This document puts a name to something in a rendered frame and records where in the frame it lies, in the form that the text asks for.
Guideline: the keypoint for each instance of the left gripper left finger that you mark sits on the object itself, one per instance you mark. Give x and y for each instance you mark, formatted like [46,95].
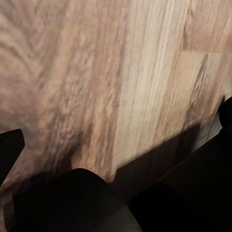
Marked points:
[11,145]

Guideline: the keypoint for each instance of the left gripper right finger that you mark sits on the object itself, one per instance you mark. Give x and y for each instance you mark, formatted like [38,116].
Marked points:
[224,143]

